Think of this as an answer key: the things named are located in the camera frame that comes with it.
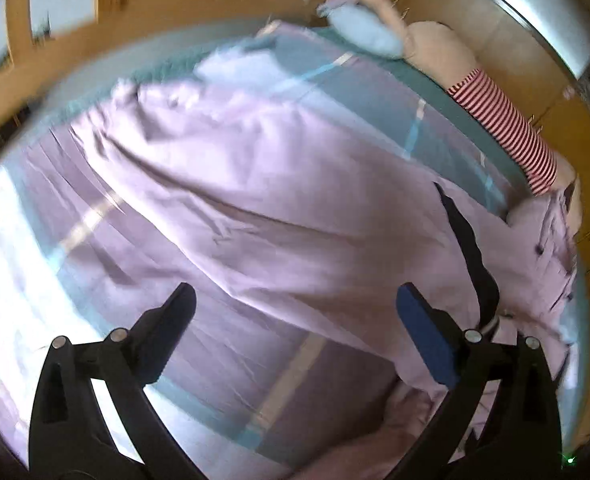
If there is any pink and black jacket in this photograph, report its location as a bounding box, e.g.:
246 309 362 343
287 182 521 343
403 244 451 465
24 22 582 480

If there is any plaid bed sheet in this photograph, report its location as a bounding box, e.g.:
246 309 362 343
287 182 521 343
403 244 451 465
0 19 590 470

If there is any striped plush doll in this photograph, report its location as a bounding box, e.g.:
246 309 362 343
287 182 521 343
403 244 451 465
357 0 583 235

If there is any light blue pillow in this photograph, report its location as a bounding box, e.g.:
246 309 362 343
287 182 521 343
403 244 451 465
327 3 403 60

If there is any wooden headboard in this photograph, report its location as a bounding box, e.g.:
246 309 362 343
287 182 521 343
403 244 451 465
0 0 322 127

